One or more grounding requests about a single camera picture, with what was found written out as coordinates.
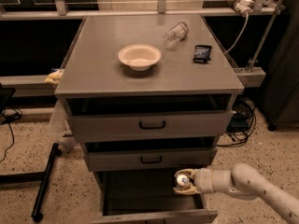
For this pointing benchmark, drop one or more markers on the white paper bowl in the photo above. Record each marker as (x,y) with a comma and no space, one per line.
(139,57)

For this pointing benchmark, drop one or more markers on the clear plastic bottle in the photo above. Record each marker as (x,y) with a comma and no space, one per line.
(176,34)

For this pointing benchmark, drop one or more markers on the top grey drawer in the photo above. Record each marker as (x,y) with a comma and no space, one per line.
(104,128)

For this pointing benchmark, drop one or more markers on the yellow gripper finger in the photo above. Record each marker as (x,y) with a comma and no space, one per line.
(188,190)
(186,174)

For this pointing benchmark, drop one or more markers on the white power strip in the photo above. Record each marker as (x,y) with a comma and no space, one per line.
(241,6)

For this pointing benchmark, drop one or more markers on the silver redbull can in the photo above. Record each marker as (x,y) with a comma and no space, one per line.
(183,180)

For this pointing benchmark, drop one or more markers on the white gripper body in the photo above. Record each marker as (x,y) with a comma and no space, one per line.
(204,180)

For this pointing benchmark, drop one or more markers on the grey drawer cabinet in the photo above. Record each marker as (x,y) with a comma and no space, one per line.
(141,112)

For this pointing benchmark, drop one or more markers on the dark blue snack packet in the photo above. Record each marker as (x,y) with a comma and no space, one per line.
(202,53)

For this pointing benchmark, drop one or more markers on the middle grey drawer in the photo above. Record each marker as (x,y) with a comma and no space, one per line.
(149,159)

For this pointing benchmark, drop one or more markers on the bottom grey drawer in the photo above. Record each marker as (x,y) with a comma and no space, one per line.
(147,197)

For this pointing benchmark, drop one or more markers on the grey metal shelf frame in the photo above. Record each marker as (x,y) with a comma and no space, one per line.
(130,3)

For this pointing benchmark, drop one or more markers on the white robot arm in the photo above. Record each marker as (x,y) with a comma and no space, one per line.
(242,182)

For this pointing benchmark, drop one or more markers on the clear plastic bag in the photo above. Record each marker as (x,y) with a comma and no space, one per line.
(59,128)

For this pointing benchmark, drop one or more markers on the yellow cloth rag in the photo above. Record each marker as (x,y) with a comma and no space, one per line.
(54,77)

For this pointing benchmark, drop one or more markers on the grey drawer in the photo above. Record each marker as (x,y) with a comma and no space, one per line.
(147,197)
(104,128)
(149,159)

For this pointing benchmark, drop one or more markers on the black stand leg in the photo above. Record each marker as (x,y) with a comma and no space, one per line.
(42,177)

